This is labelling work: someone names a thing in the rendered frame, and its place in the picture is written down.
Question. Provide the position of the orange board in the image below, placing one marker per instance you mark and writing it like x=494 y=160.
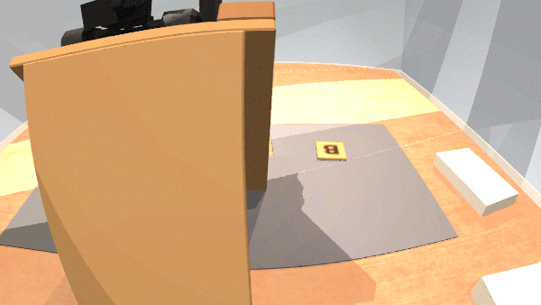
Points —
x=144 y=145

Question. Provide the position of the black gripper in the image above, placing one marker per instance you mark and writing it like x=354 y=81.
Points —
x=170 y=18

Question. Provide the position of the yellow tile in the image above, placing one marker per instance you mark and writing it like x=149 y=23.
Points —
x=330 y=151

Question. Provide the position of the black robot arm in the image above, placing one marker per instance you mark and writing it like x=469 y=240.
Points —
x=107 y=12

